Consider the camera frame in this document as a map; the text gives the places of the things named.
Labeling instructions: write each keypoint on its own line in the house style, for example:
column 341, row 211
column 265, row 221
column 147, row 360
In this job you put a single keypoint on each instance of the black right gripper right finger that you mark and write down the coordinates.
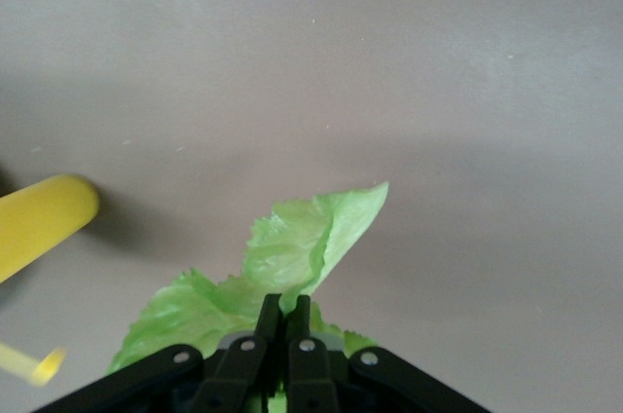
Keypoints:
column 311, row 374

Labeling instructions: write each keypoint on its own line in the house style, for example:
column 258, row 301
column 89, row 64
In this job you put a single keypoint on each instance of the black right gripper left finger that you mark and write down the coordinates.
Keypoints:
column 233, row 374

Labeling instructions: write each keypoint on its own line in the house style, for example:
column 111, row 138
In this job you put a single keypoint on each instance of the green lettuce leaf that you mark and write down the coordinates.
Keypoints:
column 292, row 242

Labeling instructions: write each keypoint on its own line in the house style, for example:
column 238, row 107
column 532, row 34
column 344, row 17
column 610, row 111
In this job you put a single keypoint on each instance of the yellow squeeze bottle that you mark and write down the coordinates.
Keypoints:
column 39, row 218

